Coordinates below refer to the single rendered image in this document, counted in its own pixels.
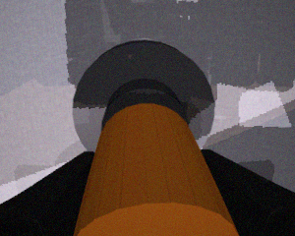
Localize orange cylinder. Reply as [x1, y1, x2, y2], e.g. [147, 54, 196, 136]
[74, 103, 239, 236]

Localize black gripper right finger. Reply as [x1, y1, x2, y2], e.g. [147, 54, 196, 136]
[202, 149, 295, 236]

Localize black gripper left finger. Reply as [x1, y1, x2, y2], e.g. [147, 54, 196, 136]
[0, 150, 95, 236]

